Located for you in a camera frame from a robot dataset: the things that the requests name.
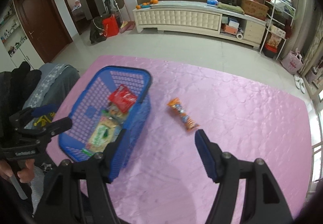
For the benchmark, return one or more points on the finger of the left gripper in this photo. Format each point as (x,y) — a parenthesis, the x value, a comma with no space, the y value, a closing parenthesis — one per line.
(44,134)
(26,115)

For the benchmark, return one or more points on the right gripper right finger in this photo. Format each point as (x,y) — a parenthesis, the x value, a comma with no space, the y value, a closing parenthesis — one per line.
(264,201)

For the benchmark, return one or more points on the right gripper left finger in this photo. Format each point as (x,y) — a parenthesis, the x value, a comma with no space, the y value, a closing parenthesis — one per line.
(78,193)

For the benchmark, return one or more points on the left hand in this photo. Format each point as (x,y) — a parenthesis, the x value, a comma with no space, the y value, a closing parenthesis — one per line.
(25,175)

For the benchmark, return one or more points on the grey patterned chair cover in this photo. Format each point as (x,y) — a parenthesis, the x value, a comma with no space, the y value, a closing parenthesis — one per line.
(56,81)

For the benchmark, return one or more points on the blue plastic basket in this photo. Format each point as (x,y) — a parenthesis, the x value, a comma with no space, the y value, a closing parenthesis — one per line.
(87,111)

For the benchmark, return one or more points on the green cracker packet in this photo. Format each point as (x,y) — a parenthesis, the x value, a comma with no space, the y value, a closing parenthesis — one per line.
(105,132)

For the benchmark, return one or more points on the cartoon snack bag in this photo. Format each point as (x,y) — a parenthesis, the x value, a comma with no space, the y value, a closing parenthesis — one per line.
(113,112)

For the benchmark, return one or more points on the small red snack packet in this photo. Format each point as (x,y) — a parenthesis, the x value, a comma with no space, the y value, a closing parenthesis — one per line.
(123,98)

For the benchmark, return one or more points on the dark brown door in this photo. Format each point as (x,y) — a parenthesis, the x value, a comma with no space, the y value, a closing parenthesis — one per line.
(43,26)

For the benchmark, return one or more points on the black bag on floor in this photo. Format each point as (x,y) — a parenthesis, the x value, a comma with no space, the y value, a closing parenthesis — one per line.
(97,31)

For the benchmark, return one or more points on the pink tablecloth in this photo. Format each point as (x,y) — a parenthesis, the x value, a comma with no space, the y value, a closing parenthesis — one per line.
(165,180)

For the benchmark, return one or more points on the red bag on floor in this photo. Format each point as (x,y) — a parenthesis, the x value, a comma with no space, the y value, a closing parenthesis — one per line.
(110,26)

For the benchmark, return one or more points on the white slippers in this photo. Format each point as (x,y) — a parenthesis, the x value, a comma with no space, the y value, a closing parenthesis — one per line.
(299,83)

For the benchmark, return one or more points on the standing fan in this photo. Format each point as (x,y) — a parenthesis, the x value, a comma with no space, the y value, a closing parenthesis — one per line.
(123,23)

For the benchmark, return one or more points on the orange snack stick packet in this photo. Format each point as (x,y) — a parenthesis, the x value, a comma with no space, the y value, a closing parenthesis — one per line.
(176,105)

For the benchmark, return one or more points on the pink shopping bag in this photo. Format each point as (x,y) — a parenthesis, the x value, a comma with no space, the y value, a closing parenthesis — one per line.
(293,61)

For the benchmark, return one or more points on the oranges on cabinet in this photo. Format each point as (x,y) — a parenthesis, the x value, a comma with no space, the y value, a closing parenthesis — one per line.
(146,5)

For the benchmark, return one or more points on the paper towel roll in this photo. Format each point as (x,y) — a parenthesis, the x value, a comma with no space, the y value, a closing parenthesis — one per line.
(239,35)

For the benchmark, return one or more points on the white tufted tv cabinet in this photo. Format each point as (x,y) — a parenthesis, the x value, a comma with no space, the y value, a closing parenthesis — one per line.
(199,18)

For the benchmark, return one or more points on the white metal shelf rack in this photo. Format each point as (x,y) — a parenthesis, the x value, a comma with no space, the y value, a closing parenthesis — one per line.
(278,27)

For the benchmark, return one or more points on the cardboard box on cabinet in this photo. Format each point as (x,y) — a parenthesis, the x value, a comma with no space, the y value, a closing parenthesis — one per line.
(254,9)

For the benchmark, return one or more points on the green folded cloth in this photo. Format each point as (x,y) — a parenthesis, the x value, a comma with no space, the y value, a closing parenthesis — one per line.
(230,7)

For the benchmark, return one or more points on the blue tissue pack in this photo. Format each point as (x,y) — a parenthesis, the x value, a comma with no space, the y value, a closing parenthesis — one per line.
(213,3)

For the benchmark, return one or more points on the white wall shelf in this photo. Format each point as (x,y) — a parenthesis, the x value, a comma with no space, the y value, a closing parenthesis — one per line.
(12,34)

